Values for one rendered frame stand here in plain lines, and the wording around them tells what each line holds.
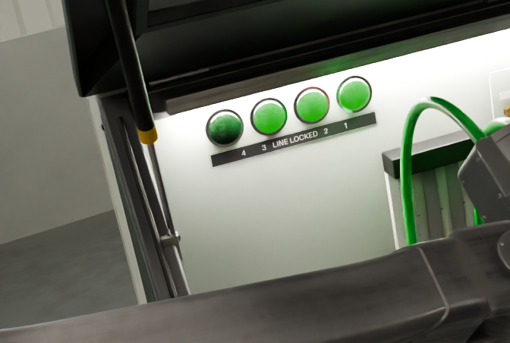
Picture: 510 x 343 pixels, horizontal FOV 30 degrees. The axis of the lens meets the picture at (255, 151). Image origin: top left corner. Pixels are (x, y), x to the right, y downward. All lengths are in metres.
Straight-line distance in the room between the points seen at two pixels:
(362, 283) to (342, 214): 0.75
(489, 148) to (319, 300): 0.19
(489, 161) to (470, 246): 0.09
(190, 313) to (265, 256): 0.77
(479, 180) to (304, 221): 0.65
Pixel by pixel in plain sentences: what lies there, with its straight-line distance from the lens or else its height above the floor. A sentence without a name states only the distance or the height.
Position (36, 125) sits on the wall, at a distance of 4.90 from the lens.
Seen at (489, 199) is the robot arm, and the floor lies 1.47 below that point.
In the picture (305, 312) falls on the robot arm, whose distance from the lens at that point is 0.55.
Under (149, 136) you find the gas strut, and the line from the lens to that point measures 0.98.
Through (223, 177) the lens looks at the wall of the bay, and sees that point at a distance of 1.25.
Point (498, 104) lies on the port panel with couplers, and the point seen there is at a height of 1.31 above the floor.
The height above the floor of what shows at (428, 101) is 1.41.
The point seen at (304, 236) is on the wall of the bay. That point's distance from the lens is 1.31.
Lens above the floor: 1.73
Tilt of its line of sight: 18 degrees down
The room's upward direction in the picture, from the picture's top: 11 degrees counter-clockwise
